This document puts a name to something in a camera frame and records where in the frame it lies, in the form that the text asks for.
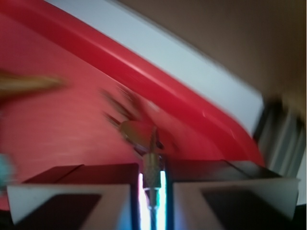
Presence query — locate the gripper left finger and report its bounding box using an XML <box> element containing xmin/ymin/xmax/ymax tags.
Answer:
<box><xmin>7</xmin><ymin>163</ymin><xmax>140</xmax><ymax>230</ymax></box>

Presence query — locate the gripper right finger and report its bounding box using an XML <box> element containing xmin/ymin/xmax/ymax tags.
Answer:
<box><xmin>165</xmin><ymin>160</ymin><xmax>300</xmax><ymax>230</ymax></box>

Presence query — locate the light blue folded cloth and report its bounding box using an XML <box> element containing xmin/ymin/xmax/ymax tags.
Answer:
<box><xmin>0</xmin><ymin>153</ymin><xmax>15</xmax><ymax>192</ymax></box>

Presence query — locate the red plastic tray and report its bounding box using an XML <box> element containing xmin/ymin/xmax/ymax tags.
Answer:
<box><xmin>0</xmin><ymin>0</ymin><xmax>264</xmax><ymax>181</ymax></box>

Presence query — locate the tan spiral seashell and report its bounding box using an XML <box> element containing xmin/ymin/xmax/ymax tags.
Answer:
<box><xmin>0</xmin><ymin>72</ymin><xmax>65</xmax><ymax>97</ymax></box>

